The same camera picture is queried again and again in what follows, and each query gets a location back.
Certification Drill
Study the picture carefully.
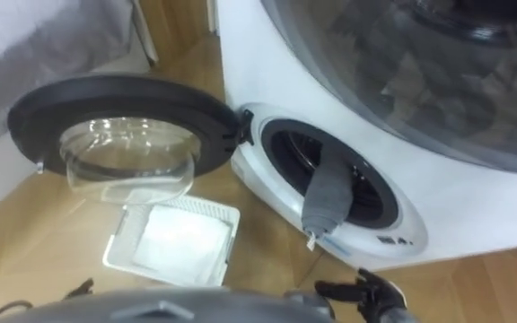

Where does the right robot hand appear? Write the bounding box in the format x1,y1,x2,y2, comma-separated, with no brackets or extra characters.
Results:
314,267,408,323

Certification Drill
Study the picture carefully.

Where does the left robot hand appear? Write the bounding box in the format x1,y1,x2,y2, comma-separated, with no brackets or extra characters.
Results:
62,277,95,301

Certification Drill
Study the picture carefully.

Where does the white furniture leg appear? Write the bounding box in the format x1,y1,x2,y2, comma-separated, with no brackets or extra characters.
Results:
128,0,161,67

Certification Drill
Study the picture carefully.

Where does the grey bed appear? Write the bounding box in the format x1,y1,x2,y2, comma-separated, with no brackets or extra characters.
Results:
0,0,136,163

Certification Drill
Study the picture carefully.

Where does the white cloth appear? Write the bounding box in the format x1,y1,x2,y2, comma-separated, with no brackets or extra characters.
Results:
131,205,233,284

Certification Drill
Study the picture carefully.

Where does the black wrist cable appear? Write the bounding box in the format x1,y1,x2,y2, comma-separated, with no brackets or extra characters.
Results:
0,299,35,323

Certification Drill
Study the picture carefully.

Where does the white washing machine tower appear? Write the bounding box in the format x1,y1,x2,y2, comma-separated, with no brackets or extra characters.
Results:
215,0,517,273

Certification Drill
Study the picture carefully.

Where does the robot body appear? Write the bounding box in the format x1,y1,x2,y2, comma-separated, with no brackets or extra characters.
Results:
0,286,337,323

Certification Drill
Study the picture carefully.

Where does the black round washer door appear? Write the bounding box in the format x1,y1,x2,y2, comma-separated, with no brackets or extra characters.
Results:
6,74,256,206

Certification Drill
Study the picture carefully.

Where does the grey towel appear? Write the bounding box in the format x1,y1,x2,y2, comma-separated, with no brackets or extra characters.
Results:
300,146,355,252

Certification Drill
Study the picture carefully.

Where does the white plastic laundry basket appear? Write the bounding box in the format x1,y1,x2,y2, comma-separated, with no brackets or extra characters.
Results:
101,194,241,289

